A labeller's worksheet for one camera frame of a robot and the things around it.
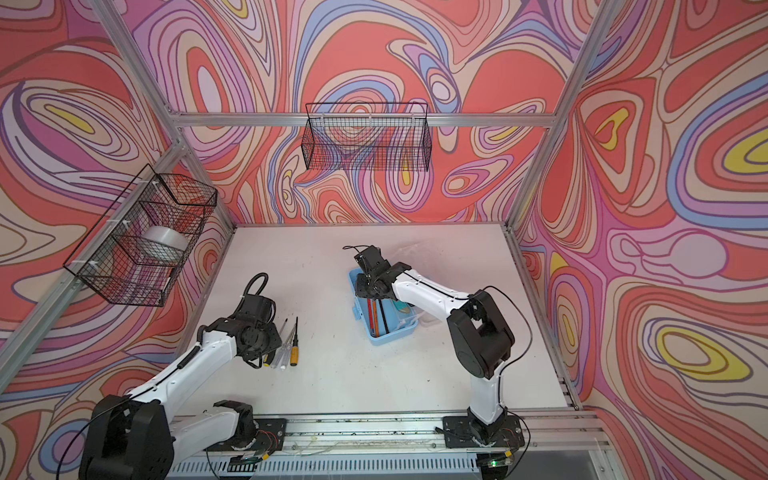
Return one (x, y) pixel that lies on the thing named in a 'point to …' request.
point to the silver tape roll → (164, 244)
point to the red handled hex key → (370, 317)
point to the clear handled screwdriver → (280, 357)
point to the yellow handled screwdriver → (295, 350)
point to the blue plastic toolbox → (402, 318)
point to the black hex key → (384, 317)
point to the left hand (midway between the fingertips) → (278, 340)
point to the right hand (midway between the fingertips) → (366, 294)
